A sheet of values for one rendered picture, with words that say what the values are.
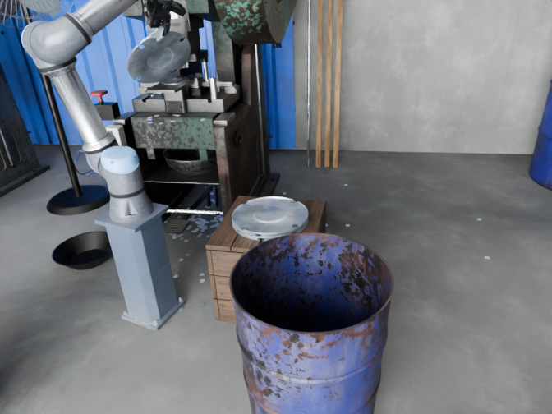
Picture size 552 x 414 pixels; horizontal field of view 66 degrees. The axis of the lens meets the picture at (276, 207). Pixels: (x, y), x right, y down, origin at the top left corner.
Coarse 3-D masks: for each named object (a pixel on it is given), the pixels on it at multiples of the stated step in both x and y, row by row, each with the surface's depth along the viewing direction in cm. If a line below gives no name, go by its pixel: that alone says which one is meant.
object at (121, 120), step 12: (120, 120) 192; (132, 132) 200; (132, 144) 202; (144, 156) 214; (144, 168) 214; (156, 168) 226; (144, 180) 213; (156, 192) 229; (168, 192) 244; (180, 192) 260; (168, 204) 245; (168, 216) 243
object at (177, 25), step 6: (174, 0) 182; (180, 0) 181; (174, 18) 185; (180, 18) 185; (174, 24) 186; (180, 24) 186; (174, 30) 187; (180, 30) 187; (192, 30) 191; (186, 36) 188; (192, 36) 192; (198, 36) 198; (192, 42) 192; (198, 42) 199; (192, 48) 192; (198, 48) 199
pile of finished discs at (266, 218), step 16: (240, 208) 167; (256, 208) 166; (272, 208) 165; (288, 208) 165; (304, 208) 165; (240, 224) 155; (256, 224) 155; (272, 224) 154; (288, 224) 154; (304, 224) 157
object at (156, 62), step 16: (176, 32) 173; (144, 48) 171; (160, 48) 177; (176, 48) 181; (128, 64) 173; (144, 64) 178; (160, 64) 185; (176, 64) 190; (144, 80) 187; (160, 80) 194
